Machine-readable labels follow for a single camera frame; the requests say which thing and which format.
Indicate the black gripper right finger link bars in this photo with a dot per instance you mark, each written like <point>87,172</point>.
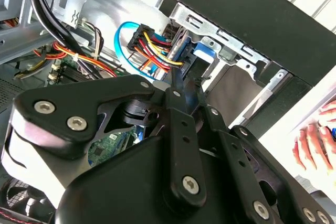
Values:
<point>262,176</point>

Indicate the black gripper left finger with plate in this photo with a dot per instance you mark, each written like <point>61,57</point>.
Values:
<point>78,98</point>

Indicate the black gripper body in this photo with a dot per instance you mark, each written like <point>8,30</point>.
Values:
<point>126,190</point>

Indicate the hard disk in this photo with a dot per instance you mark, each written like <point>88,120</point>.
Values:
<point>207,48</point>

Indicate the person's bare hand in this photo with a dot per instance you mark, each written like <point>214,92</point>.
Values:
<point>312,145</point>

